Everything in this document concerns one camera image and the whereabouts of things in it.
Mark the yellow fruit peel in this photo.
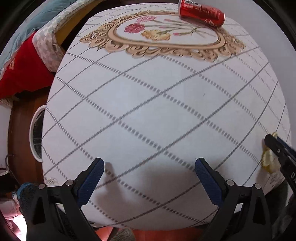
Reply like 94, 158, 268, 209
261, 141, 280, 174

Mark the red cola can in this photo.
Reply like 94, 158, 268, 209
178, 0, 225, 28

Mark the white round trash bin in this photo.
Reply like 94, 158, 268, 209
29, 105, 46, 163

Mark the blue clothes pile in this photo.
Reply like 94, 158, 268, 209
17, 183, 38, 209

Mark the black bin liner bag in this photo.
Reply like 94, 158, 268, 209
32, 110, 45, 158

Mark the white floral tablecloth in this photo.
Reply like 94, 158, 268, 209
42, 4, 291, 230

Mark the red blanket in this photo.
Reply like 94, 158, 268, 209
1, 33, 54, 99

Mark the pink checkered bed sheet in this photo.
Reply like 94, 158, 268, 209
32, 0, 98, 73

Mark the light blue duvet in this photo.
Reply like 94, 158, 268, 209
1, 1, 75, 69

